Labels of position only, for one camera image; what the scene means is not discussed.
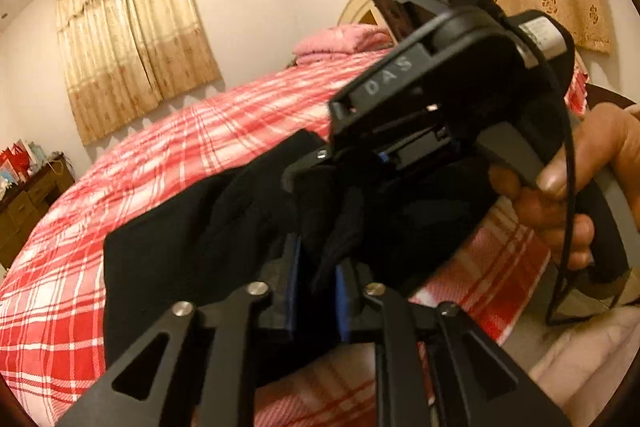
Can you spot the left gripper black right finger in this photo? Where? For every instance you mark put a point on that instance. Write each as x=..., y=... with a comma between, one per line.
x=358, y=303

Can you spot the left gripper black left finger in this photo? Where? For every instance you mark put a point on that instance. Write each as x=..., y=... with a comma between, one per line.
x=281, y=277

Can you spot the black pants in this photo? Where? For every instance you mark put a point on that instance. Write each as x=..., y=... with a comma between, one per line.
x=216, y=235

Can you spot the right hand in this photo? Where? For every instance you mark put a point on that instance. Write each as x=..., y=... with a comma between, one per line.
x=608, y=136

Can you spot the pink folded blanket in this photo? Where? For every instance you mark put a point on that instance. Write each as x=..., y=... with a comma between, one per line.
x=341, y=41

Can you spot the red white plaid bedspread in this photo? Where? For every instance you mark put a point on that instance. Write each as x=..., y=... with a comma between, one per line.
x=53, y=298

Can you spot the dark wooden dresser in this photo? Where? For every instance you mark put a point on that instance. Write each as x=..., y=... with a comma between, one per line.
x=27, y=203

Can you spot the beige patterned window curtain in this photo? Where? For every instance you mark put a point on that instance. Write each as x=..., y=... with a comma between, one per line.
x=123, y=58

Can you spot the red gift bags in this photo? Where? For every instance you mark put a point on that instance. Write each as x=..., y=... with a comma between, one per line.
x=19, y=160

